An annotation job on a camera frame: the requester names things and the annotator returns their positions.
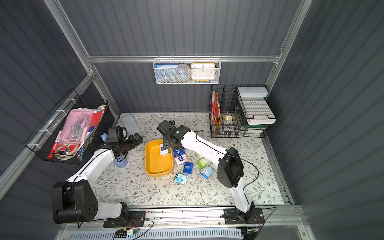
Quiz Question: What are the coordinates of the pink blue Tempo tissue pack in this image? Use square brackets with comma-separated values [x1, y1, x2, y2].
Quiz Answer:
[160, 144, 170, 156]

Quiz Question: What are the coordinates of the pink floral tissue pack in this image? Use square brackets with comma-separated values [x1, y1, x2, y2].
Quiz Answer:
[174, 154, 189, 166]

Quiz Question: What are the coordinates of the dark blue Tempo tissue pack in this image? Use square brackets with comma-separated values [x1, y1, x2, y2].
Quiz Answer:
[183, 162, 194, 176]

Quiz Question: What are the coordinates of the green tissue pack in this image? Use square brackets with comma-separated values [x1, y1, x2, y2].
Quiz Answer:
[197, 158, 210, 169]

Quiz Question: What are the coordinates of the teal cartoon tissue pack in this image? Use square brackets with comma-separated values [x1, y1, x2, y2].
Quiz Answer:
[174, 173, 189, 186]

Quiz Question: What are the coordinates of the light blue tissue pack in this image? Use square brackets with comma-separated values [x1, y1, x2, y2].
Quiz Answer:
[200, 166, 215, 180]

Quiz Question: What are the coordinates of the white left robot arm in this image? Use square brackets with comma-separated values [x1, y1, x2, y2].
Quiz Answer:
[52, 127, 143, 227]

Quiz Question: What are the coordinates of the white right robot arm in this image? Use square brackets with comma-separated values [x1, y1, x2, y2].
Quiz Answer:
[157, 121, 255, 223]

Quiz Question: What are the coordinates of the translucent box lid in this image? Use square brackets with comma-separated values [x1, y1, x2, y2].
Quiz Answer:
[122, 115, 141, 136]

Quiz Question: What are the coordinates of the yellow storage box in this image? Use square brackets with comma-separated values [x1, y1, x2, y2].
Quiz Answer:
[145, 139, 174, 178]

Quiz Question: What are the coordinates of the pink pencil case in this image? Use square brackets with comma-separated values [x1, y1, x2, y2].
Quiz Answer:
[59, 109, 94, 144]

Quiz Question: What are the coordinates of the yellow utility knife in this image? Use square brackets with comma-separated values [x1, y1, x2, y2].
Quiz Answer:
[217, 115, 222, 131]

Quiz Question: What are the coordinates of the grey tape roll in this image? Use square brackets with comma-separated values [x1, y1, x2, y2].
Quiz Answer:
[175, 64, 191, 83]

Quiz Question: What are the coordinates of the beige alarm clock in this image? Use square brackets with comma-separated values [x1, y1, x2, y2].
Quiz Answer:
[191, 63, 216, 81]

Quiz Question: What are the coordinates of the black wire side basket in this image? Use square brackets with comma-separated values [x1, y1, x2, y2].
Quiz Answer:
[25, 90, 109, 165]

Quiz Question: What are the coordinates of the black wire desk organizer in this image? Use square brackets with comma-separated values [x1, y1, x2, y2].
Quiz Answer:
[209, 85, 280, 138]

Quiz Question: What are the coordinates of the white wire wall basket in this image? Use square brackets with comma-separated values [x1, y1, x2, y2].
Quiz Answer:
[153, 60, 222, 85]

